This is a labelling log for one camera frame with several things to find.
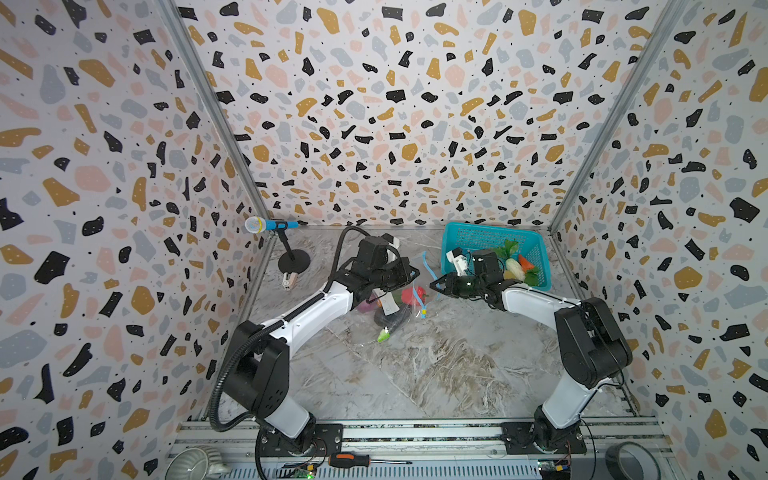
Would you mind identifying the black microphone stand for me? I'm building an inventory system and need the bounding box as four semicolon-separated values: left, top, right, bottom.
274;220;311;274

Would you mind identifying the grey tape roll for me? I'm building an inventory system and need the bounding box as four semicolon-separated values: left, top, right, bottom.
605;442;662;480

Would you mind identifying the orange carrot toy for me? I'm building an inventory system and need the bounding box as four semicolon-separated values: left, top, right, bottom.
517;255;535;272

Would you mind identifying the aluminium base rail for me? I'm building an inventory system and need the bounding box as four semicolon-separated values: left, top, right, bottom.
169;417;686;479

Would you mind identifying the blue microphone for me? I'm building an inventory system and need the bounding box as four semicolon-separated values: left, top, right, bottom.
245;216;300;234

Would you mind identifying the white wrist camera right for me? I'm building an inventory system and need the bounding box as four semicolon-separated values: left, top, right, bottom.
446;247;471;276

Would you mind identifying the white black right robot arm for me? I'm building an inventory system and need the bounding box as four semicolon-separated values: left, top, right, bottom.
430;249;632;452

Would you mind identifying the white radish toy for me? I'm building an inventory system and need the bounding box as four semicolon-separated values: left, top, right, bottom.
504;258;526;282

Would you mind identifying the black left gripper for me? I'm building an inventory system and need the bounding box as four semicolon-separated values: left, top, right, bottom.
369;257;419;292

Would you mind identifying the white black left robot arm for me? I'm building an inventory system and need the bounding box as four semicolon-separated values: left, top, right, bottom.
208;227;419;449

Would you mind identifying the pink white small device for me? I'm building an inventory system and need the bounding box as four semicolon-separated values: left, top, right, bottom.
282;272;298;291

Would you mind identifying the black corrugated cable hose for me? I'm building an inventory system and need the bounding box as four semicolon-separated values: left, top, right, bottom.
208;225;370;433

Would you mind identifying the teal plastic basket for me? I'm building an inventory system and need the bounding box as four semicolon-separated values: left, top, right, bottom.
441;222;552;291

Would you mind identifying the clear zip top bag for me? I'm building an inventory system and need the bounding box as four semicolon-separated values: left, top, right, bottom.
353;245;447;346

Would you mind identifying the dark eggplant toy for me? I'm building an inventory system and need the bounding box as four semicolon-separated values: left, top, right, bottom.
374;309;410;343

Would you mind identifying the orange handle screwdriver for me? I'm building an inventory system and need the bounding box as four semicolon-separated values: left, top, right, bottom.
327;452;413;469

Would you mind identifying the green lettuce toy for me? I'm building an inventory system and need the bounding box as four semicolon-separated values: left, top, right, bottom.
494;239;519;261

